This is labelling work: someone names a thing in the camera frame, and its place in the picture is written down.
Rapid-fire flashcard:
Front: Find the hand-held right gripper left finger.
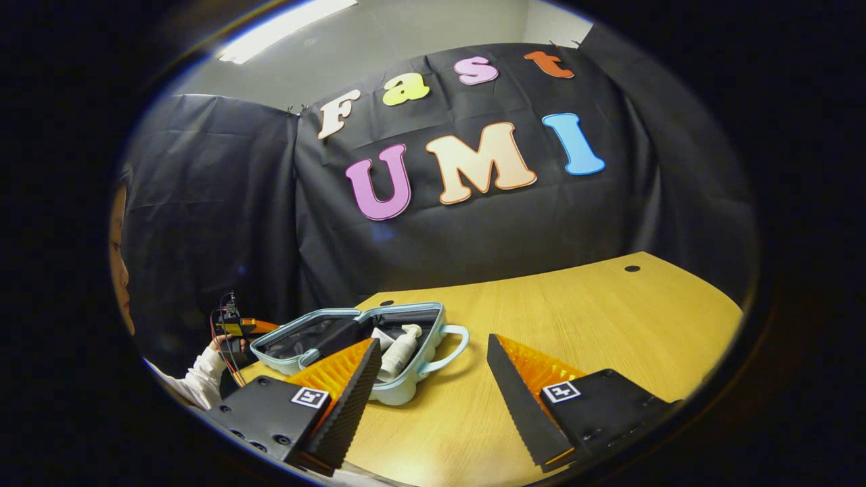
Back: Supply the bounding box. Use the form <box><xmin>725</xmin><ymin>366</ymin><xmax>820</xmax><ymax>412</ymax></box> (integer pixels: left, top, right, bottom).
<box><xmin>203</xmin><ymin>338</ymin><xmax>382</xmax><ymax>478</ymax></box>

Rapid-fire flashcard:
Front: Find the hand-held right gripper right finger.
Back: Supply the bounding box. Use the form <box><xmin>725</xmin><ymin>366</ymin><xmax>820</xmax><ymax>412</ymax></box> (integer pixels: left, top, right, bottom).
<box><xmin>486</xmin><ymin>333</ymin><xmax>681</xmax><ymax>474</ymax></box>

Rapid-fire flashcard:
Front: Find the light blue suitcase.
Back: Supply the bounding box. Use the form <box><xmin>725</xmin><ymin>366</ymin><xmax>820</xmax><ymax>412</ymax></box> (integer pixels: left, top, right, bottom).
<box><xmin>250</xmin><ymin>302</ymin><xmax>470</xmax><ymax>407</ymax></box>

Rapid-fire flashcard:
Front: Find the white pump bottle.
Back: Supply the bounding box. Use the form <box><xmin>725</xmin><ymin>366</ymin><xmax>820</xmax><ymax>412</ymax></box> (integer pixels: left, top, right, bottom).
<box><xmin>378</xmin><ymin>324</ymin><xmax>423</xmax><ymax>383</ymax></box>

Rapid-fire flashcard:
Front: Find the person's head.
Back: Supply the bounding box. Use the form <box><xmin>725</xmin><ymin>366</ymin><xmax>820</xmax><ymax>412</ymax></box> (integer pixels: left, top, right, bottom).
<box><xmin>108</xmin><ymin>169</ymin><xmax>136</xmax><ymax>337</ymax></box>

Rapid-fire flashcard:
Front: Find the ceiling light panel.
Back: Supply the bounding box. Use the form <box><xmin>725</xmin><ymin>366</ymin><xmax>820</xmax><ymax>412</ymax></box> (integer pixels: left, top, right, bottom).
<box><xmin>216</xmin><ymin>0</ymin><xmax>358</xmax><ymax>65</ymax></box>

